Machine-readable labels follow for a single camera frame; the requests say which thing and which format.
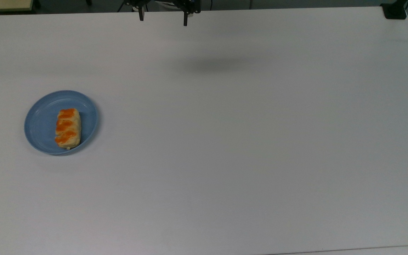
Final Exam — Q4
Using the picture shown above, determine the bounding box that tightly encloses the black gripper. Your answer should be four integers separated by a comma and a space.
124, 0, 202, 27

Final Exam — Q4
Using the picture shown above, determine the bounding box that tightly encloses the bread with orange glaze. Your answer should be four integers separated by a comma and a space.
55, 108, 82, 150

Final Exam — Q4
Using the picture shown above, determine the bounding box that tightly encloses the blue round plate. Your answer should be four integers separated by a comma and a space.
24, 90, 99, 155

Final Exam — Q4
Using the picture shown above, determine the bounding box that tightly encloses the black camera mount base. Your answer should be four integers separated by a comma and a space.
380, 0, 408, 20

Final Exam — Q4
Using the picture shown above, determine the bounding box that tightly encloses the beige wooden table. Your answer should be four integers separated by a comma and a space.
0, 0, 34, 14

